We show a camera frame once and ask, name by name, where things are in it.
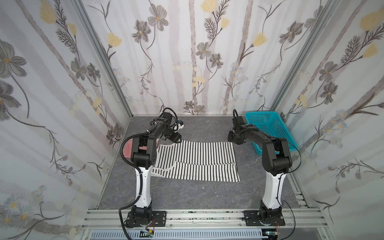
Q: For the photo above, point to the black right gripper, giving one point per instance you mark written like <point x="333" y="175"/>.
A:
<point x="235" y="138"/>

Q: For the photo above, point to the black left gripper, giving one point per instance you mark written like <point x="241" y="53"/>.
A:
<point x="174" y="137"/>

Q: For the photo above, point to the black white striped tank top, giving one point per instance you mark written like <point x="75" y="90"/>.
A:
<point x="197" y="161"/>

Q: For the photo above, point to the red white striped tank top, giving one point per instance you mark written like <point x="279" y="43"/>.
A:
<point x="126" y="149"/>

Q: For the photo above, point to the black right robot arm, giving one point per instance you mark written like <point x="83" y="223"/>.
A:
<point x="276" y="161"/>

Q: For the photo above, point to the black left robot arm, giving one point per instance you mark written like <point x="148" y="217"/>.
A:
<point x="144" y="156"/>

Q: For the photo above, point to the teal plastic basket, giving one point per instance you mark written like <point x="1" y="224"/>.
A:
<point x="272" y="124"/>

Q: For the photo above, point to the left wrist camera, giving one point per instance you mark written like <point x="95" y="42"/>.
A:
<point x="179" y="124"/>

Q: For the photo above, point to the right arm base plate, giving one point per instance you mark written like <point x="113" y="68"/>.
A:
<point x="269" y="218"/>

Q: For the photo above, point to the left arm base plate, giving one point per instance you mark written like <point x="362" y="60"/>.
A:
<point x="146" y="219"/>

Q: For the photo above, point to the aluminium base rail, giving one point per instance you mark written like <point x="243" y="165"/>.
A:
<point x="208" y="219"/>

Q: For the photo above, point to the white perforated cable duct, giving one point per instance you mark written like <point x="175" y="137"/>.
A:
<point x="215" y="234"/>

